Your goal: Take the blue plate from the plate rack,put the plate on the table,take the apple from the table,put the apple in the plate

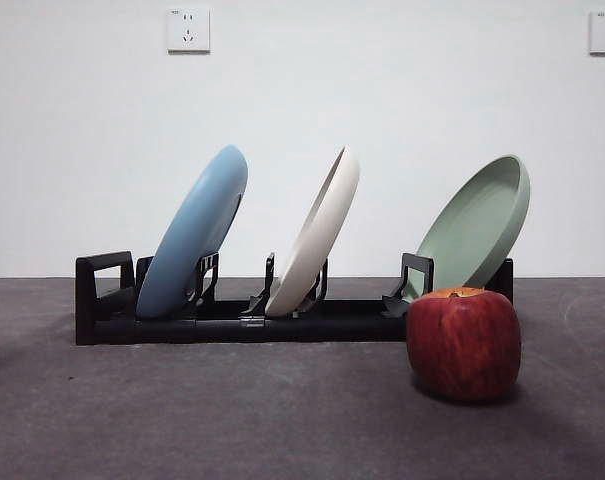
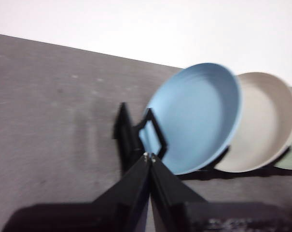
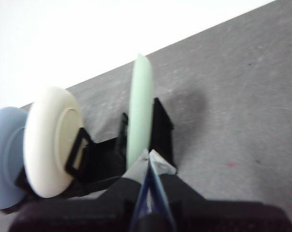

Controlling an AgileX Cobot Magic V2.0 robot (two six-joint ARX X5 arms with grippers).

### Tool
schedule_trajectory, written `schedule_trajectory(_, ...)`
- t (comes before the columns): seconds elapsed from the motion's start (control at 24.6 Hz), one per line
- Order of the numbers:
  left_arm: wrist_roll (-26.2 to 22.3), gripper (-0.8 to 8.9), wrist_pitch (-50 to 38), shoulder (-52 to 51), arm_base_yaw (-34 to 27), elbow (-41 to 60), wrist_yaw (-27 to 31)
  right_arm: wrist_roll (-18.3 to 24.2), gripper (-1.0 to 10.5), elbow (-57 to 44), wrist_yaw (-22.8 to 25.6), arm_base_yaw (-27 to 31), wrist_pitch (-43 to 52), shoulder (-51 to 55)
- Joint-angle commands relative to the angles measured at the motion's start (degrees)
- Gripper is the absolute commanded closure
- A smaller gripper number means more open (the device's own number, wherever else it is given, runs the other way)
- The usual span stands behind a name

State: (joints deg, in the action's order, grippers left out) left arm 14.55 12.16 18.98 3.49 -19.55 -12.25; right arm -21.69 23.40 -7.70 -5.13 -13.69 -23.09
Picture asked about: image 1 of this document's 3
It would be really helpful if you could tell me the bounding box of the blue plate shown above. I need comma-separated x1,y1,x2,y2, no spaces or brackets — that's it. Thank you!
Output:
135,144,249,320

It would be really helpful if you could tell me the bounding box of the red apple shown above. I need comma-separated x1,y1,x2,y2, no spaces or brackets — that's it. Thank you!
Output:
405,286,522,402

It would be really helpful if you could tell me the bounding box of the cream plate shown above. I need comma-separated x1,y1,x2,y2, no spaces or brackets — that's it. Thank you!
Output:
264,146,361,318

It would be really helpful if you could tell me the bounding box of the black plate rack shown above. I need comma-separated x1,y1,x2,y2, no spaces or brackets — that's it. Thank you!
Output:
75,250,515,346

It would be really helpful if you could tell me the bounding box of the green plate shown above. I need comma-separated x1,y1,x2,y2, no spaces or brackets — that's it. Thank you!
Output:
414,154,532,301

